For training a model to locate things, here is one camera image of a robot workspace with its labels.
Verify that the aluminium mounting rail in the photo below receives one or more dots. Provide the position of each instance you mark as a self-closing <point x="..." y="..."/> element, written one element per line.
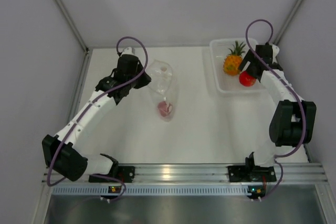
<point x="290" y="173"/>

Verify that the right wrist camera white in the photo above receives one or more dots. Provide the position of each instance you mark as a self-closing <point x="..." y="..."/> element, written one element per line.
<point x="275" y="52"/>

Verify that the fake pineapple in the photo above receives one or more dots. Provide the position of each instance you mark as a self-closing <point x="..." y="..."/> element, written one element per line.
<point x="234" y="58"/>

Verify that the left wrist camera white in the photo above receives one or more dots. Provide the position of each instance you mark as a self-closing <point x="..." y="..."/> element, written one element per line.
<point x="128" y="51"/>

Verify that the white slotted cable duct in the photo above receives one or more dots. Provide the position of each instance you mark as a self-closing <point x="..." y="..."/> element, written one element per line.
<point x="152" y="190"/>

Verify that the clear zip top bag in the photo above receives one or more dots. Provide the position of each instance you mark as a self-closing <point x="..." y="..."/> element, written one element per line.
<point x="163" y="87"/>

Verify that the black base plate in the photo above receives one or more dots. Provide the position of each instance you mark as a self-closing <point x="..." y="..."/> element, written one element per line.
<point x="123" y="173"/>
<point x="242" y="173"/>

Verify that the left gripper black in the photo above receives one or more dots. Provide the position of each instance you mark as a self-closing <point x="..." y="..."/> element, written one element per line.
<point x="146" y="79"/>

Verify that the white plastic basket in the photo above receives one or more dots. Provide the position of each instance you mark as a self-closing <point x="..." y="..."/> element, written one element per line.
<point x="228" y="85"/>

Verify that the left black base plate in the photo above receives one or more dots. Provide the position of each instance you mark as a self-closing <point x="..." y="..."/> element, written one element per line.
<point x="123" y="173"/>

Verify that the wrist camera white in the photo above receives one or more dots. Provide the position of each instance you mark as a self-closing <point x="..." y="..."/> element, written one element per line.
<point x="128" y="51"/>
<point x="275" y="52"/>

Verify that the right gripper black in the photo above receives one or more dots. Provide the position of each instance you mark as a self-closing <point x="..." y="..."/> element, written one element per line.
<point x="249" y="57"/>

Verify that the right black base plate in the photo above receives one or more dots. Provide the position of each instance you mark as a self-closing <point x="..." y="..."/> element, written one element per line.
<point x="242" y="173"/>

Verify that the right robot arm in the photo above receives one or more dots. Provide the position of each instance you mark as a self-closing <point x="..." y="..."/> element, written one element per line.
<point x="293" y="120"/>

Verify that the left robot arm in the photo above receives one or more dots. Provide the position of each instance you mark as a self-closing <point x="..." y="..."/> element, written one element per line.
<point x="63" y="152"/>

